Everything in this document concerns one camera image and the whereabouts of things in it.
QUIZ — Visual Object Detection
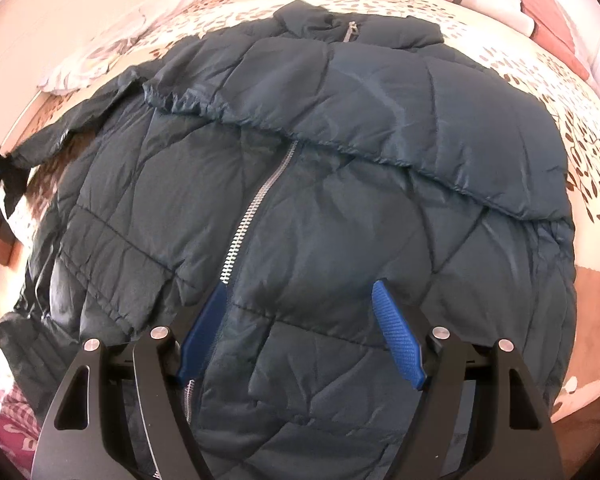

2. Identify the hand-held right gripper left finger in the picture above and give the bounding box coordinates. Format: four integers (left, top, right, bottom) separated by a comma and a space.
32, 280, 231, 480

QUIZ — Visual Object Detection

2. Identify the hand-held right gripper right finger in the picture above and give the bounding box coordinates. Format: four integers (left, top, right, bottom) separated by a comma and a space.
371, 279, 566, 480

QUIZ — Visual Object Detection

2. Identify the dark blue puffer jacket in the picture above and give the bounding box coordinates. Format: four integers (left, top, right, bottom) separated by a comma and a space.
0, 2, 578, 480

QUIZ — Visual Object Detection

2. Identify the person's plaid clothing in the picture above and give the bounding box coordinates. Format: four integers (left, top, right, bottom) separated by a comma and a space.
0, 345, 51, 463

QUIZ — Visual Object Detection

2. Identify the white floral pillow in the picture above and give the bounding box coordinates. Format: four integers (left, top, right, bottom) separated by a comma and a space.
37, 0, 221, 93

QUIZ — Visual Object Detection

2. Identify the leaf-print beige blanket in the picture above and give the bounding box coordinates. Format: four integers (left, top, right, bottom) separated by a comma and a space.
0, 0, 600, 426

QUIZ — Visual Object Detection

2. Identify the salmon pink pillow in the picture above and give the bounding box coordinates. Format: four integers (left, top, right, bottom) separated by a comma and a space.
505, 0, 598, 81

